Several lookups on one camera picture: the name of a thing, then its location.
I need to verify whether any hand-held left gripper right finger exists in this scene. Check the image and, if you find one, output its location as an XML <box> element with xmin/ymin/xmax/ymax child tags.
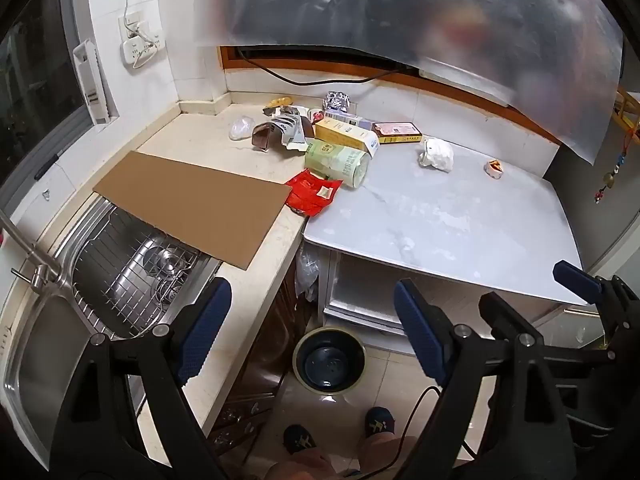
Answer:
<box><xmin>393</xmin><ymin>278</ymin><xmax>576</xmax><ymax>480</ymax></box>

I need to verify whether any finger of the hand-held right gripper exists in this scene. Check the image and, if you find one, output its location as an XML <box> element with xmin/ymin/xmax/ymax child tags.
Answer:
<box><xmin>479</xmin><ymin>292</ymin><xmax>617</xmax><ymax>362</ymax></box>
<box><xmin>553</xmin><ymin>260</ymin><xmax>640</xmax><ymax>333</ymax></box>

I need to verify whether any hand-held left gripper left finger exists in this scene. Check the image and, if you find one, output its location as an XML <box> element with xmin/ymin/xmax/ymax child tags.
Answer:
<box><xmin>50</xmin><ymin>276</ymin><xmax>234</xmax><ymax>480</ymax></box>

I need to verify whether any black bin with cream rim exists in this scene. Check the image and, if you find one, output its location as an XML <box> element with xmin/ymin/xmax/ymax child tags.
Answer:
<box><xmin>292</xmin><ymin>326</ymin><xmax>367</xmax><ymax>394</ymax></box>

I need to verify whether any red foil packet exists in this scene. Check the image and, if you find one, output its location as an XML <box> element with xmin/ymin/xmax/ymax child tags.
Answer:
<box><xmin>284</xmin><ymin>169</ymin><xmax>344</xmax><ymax>218</ymax></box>

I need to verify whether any brown cardboard box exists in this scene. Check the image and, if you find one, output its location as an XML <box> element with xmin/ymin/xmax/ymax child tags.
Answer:
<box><xmin>372</xmin><ymin>121</ymin><xmax>424</xmax><ymax>145</ymax></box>

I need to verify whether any long cream cardboard box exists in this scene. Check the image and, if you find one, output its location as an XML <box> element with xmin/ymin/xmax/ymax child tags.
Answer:
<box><xmin>313</xmin><ymin>120</ymin><xmax>379</xmax><ymax>157</ymax></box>

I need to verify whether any brown wooden cabinet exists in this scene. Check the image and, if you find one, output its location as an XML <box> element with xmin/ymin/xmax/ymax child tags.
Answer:
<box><xmin>206</xmin><ymin>245</ymin><xmax>312</xmax><ymax>457</ymax></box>

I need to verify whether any white cabinet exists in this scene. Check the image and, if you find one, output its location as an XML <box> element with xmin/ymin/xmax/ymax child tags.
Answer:
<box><xmin>319</xmin><ymin>249</ymin><xmax>501</xmax><ymax>343</ymax></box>

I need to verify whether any person's right shoe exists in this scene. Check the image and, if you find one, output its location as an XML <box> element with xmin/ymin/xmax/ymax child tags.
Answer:
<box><xmin>364</xmin><ymin>406</ymin><xmax>399</xmax><ymax>444</ymax></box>

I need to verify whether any person's shoe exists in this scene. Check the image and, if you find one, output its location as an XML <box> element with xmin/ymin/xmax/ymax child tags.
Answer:
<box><xmin>364</xmin><ymin>406</ymin><xmax>399</xmax><ymax>444</ymax></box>
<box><xmin>283</xmin><ymin>424</ymin><xmax>319</xmax><ymax>457</ymax></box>

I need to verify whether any hanging beaded ornament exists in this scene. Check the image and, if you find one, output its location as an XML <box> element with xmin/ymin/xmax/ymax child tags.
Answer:
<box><xmin>593</xmin><ymin>126</ymin><xmax>632</xmax><ymax>206</ymax></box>

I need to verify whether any brown cardboard sheet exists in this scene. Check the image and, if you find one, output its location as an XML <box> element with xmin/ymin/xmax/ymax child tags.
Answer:
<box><xmin>93</xmin><ymin>151</ymin><xmax>293</xmax><ymax>270</ymax></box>

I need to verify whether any person's left shoe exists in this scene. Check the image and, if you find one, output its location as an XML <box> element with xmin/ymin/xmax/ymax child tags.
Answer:
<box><xmin>283</xmin><ymin>424</ymin><xmax>319</xmax><ymax>457</ymax></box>

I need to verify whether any person's left leg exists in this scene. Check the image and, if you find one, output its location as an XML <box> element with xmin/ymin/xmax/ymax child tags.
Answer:
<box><xmin>264</xmin><ymin>451</ymin><xmax>347</xmax><ymax>480</ymax></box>

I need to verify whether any crumpled white tissue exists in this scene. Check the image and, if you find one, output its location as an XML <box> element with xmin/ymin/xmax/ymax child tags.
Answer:
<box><xmin>417</xmin><ymin>137</ymin><xmax>455</xmax><ymax>171</ymax></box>

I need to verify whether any yellow rack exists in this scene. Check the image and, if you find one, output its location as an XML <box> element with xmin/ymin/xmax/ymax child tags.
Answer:
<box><xmin>612</xmin><ymin>87</ymin><xmax>640</xmax><ymax>147</ymax></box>

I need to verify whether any stainless steel sink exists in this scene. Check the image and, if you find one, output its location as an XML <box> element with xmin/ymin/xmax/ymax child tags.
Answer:
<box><xmin>0</xmin><ymin>192</ymin><xmax>224</xmax><ymax>461</ymax></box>

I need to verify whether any steel faucet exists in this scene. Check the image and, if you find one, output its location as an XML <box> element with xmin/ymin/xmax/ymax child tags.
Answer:
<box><xmin>0</xmin><ymin>209</ymin><xmax>64</xmax><ymax>302</ymax></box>

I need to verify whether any green paper roll pack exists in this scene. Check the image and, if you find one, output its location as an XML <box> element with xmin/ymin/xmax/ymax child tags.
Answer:
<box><xmin>303</xmin><ymin>138</ymin><xmax>374</xmax><ymax>190</ymax></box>

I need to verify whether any brown foil packet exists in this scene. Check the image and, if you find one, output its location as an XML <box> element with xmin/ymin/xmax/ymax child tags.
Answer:
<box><xmin>251</xmin><ymin>121</ymin><xmax>282</xmax><ymax>153</ymax></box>

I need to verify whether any white and purple box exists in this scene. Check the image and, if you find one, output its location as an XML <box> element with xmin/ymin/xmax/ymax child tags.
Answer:
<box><xmin>322</xmin><ymin>109</ymin><xmax>374</xmax><ymax>134</ymax></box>

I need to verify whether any white striped wrapper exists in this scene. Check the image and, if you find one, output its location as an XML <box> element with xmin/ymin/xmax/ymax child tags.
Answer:
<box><xmin>270</xmin><ymin>105</ymin><xmax>314</xmax><ymax>151</ymax></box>

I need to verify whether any silver foil wrapper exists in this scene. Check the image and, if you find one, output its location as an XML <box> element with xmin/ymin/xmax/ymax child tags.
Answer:
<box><xmin>324</xmin><ymin>90</ymin><xmax>351</xmax><ymax>114</ymax></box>

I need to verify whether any grey framed window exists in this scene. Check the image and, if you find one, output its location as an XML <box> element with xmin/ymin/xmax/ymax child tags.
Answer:
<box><xmin>0</xmin><ymin>0</ymin><xmax>122</xmax><ymax>213</ymax></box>

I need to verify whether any translucent plastic sheet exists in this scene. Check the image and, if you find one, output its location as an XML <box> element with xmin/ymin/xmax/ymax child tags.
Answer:
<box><xmin>192</xmin><ymin>0</ymin><xmax>627</xmax><ymax>167</ymax></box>

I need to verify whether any thin black cable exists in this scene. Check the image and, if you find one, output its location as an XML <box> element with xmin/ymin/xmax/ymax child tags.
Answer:
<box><xmin>389</xmin><ymin>384</ymin><xmax>442</xmax><ymax>480</ymax></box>

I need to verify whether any wire sink rack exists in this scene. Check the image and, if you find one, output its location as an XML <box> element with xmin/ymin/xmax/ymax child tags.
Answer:
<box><xmin>70</xmin><ymin>205</ymin><xmax>221</xmax><ymax>342</ymax></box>

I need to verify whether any brown wooden frame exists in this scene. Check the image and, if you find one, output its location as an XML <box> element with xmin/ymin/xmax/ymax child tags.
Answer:
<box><xmin>219</xmin><ymin>45</ymin><xmax>562</xmax><ymax>147</ymax></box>

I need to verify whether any thick black cable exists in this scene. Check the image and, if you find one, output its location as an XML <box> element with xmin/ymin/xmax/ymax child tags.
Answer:
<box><xmin>237</xmin><ymin>47</ymin><xmax>422</xmax><ymax>86</ymax></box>

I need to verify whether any white plastic wall holder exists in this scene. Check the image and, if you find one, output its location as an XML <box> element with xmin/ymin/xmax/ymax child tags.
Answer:
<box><xmin>72</xmin><ymin>38</ymin><xmax>111</xmax><ymax>126</ymax></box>

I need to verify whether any white wall socket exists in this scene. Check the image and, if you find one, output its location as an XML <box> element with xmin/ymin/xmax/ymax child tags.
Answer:
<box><xmin>118</xmin><ymin>10</ymin><xmax>166</xmax><ymax>67</ymax></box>

